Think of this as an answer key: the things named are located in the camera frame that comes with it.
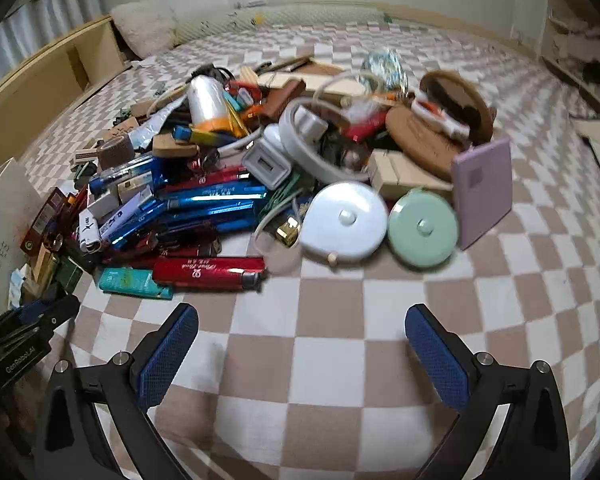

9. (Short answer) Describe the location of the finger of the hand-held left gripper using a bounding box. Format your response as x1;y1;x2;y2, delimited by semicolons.
17;294;81;346
0;302;48;331

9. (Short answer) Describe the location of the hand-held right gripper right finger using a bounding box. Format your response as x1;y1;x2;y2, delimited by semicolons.
404;302;572;480

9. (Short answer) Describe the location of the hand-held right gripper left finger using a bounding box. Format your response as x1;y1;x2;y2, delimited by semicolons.
32;302;201;480

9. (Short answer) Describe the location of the white shoe box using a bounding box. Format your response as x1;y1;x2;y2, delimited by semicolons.
0;157;43;326

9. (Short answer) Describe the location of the dark green box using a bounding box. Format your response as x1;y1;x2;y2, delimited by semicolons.
55;257;88;293

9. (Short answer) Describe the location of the white printed lighter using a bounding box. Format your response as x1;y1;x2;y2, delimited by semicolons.
77;210;103;252

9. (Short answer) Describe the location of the red lighter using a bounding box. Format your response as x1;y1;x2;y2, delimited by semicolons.
151;255;267;292

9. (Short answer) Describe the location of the red cigarette box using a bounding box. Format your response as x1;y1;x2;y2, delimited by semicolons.
20;187;66;246

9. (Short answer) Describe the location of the checkered blanket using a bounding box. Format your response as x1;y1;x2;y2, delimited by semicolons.
17;20;600;480

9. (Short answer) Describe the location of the green tape measure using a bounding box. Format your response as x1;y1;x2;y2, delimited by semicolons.
387;187;461;267

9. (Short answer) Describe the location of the brown tape roll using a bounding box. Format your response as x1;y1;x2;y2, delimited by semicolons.
97;136;136;168

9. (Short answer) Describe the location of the white tape measure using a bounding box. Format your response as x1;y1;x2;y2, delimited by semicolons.
300;181;390;263

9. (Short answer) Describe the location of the lilac card box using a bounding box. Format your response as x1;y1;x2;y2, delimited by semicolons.
452;136;513;251

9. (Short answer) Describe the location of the gold metal cap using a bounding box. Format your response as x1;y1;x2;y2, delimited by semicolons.
275;217;303;248

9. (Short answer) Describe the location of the wooden block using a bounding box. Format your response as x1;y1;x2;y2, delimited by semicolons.
369;149;453;200

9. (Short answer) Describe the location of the round wooden coaster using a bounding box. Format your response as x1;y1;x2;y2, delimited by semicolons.
385;105;473;181

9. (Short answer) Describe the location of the white power adapter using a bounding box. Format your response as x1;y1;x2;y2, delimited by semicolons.
241;140;293;191

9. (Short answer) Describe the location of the wooden bookshelf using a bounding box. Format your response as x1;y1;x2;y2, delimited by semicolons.
0;15;128;171

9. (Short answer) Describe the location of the clear plastic film roll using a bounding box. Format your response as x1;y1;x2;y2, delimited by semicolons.
187;75;231;128

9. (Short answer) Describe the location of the white band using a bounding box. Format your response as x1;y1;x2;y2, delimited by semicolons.
278;100;371;183

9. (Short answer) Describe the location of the round brown wooden mirror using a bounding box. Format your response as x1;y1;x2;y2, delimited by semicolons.
420;71;496;143

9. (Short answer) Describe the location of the grey curtain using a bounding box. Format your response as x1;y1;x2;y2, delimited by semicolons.
0;0;103;91

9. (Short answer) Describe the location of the brown leather case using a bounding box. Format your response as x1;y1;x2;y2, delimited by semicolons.
260;80;307;123

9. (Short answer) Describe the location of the iridescent pouch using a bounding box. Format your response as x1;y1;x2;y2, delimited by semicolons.
362;49;408;96

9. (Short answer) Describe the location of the fluffy white pillow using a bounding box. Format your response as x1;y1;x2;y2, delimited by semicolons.
111;0;176;58

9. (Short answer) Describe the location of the wooden side shelf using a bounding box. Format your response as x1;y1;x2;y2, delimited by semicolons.
540;0;600;121

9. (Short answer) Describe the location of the long green pillow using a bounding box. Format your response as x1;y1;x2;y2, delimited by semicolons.
175;2;386;43

